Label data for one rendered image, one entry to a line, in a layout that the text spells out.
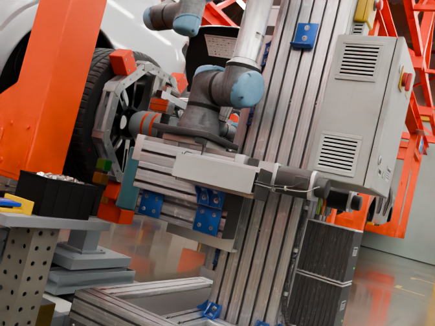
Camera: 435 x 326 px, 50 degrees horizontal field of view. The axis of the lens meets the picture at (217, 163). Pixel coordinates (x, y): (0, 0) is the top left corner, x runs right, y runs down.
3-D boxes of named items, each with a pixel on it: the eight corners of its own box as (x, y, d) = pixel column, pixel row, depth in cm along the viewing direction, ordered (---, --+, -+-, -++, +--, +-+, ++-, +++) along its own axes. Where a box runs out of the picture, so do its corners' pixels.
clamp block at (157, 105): (155, 112, 194) (158, 99, 194) (173, 114, 189) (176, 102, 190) (147, 108, 189) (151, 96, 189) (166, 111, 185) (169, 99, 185)
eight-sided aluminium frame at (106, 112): (156, 188, 238) (182, 86, 241) (166, 191, 235) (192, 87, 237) (80, 174, 190) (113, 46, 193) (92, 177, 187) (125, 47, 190)
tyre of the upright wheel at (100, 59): (154, 85, 261) (74, 19, 204) (189, 89, 250) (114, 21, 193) (114, 196, 250) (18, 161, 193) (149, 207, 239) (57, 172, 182)
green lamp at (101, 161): (102, 169, 169) (105, 159, 169) (110, 172, 167) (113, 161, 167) (94, 168, 165) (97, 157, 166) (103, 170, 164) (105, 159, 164)
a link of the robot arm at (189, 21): (177, 39, 141) (186, 4, 141) (203, 37, 133) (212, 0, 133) (158, 28, 135) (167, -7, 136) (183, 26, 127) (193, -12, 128)
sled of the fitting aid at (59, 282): (78, 266, 245) (83, 248, 246) (131, 288, 228) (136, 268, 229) (-4, 270, 201) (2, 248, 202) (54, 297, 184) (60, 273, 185)
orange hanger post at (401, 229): (377, 232, 1277) (397, 145, 1290) (403, 239, 1245) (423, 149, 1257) (377, 232, 1263) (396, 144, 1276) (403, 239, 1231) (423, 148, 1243)
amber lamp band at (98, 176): (98, 183, 169) (101, 172, 169) (107, 185, 167) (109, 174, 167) (90, 182, 165) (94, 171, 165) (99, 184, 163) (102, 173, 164)
